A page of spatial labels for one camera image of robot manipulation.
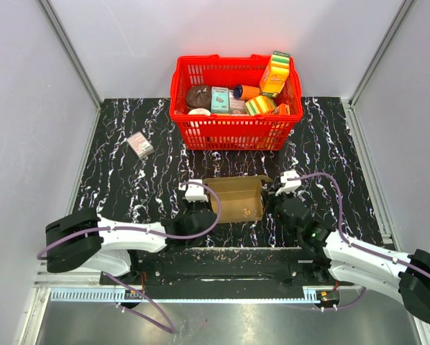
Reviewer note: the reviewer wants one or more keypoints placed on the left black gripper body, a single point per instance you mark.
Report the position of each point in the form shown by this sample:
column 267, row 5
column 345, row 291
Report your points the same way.
column 195, row 207

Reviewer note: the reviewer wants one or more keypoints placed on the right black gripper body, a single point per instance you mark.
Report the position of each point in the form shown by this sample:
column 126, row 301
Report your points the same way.
column 274, row 203

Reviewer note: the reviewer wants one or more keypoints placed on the small clear plastic bag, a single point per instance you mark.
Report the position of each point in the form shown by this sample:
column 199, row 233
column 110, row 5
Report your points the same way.
column 248, row 213

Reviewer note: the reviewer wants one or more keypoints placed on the brown cardboard box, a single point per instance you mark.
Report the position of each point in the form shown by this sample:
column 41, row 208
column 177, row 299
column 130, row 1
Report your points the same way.
column 236, row 193

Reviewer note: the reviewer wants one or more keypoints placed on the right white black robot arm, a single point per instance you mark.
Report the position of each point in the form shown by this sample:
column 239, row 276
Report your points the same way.
column 401, row 276

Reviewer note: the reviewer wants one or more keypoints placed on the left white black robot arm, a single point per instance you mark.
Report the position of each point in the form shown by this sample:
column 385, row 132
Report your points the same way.
column 87, row 239

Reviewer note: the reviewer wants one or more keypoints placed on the small pink card box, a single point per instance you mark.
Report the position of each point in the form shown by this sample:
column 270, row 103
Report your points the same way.
column 140, row 145

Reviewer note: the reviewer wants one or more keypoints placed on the small orange box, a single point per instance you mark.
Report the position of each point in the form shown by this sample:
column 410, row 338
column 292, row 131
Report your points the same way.
column 282, row 109

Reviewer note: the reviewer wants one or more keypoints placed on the teal small box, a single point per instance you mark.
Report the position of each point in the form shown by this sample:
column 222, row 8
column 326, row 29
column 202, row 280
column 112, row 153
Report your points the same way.
column 219, row 100

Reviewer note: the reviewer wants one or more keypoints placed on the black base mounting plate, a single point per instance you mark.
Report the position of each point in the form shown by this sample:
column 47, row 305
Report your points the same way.
column 289, row 265

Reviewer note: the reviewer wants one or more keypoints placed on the red plastic shopping basket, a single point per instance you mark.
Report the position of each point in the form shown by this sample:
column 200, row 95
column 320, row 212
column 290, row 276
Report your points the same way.
column 231, row 132

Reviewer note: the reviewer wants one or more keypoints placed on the white round container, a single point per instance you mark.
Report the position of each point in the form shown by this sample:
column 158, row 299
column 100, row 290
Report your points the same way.
column 199, row 111

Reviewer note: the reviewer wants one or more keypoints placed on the yellow green sponge pack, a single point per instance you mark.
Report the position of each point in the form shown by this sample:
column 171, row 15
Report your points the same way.
column 259, row 105

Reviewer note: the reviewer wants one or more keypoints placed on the pink white packet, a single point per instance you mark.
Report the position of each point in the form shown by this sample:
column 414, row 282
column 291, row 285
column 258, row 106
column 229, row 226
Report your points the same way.
column 236, row 106

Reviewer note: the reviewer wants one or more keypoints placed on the brown round bun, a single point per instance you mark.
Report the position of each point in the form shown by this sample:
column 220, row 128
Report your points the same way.
column 199, row 97

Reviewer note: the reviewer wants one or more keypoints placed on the orange blue capped bottle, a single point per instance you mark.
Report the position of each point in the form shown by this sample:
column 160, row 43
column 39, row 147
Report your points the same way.
column 245, row 93

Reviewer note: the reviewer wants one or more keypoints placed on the tall orange sponge pack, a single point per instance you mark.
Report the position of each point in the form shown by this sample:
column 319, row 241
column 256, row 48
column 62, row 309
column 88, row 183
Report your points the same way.
column 275, row 74

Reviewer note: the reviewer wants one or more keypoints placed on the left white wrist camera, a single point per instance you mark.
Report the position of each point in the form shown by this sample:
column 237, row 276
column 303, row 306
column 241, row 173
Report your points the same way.
column 194, row 191

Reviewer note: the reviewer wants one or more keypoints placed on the aluminium front rail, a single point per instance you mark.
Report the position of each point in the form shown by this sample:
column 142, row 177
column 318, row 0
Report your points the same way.
column 188, row 291

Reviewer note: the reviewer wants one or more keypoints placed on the right aluminium corner post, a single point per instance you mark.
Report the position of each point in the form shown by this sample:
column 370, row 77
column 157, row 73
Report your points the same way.
column 394, row 28

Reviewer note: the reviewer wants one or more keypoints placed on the aluminium corner post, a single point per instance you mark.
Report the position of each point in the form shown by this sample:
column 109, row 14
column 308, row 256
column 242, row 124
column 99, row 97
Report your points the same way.
column 57, row 27
column 394, row 28

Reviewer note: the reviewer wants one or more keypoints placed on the left aluminium corner post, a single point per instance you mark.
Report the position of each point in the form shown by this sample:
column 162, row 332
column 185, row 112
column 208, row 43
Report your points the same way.
column 57, row 27

